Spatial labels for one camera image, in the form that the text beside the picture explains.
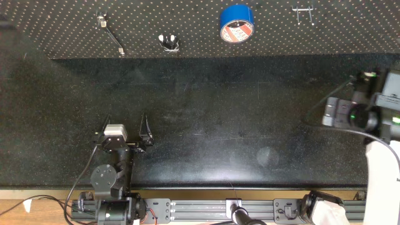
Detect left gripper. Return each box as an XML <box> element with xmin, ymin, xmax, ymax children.
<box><xmin>92</xmin><ymin>113</ymin><xmax>155</xmax><ymax>154</ymax></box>

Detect silver wrench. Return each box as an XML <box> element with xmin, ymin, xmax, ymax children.
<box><xmin>96</xmin><ymin>12</ymin><xmax>126</xmax><ymax>58</ymax></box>

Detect roll of blue tape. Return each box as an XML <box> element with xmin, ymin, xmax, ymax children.
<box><xmin>219</xmin><ymin>4</ymin><xmax>256</xmax><ymax>44</ymax></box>

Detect black pegboard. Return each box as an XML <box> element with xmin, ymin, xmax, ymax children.
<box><xmin>0</xmin><ymin>0</ymin><xmax>400</xmax><ymax>60</ymax></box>

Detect black and white pliers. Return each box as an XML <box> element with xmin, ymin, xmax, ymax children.
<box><xmin>157</xmin><ymin>33</ymin><xmax>181</xmax><ymax>53</ymax></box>

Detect white tape strip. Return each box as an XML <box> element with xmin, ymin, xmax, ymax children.
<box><xmin>22</xmin><ymin>198</ymin><xmax>34</xmax><ymax>214</ymax></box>

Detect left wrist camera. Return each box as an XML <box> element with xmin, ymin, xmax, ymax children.
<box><xmin>103</xmin><ymin>123</ymin><xmax>129</xmax><ymax>142</ymax></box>

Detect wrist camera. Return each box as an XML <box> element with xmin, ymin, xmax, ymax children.
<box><xmin>103</xmin><ymin>123</ymin><xmax>129</xmax><ymax>142</ymax></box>
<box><xmin>321</xmin><ymin>96</ymin><xmax>351</xmax><ymax>128</ymax></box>

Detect black cable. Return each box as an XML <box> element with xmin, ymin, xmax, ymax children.
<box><xmin>300</xmin><ymin>76</ymin><xmax>400</xmax><ymax>182</ymax></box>
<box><xmin>63</xmin><ymin>145</ymin><xmax>99</xmax><ymax>225</ymax></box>

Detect thin black wire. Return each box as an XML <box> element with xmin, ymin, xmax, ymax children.
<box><xmin>0</xmin><ymin>194</ymin><xmax>73</xmax><ymax>224</ymax></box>

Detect mounting rail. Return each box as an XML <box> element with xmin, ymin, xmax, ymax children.
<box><xmin>71</xmin><ymin>189</ymin><xmax>367</xmax><ymax>225</ymax></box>

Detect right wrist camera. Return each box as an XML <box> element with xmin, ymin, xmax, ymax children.
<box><xmin>321</xmin><ymin>96</ymin><xmax>351</xmax><ymax>128</ymax></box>

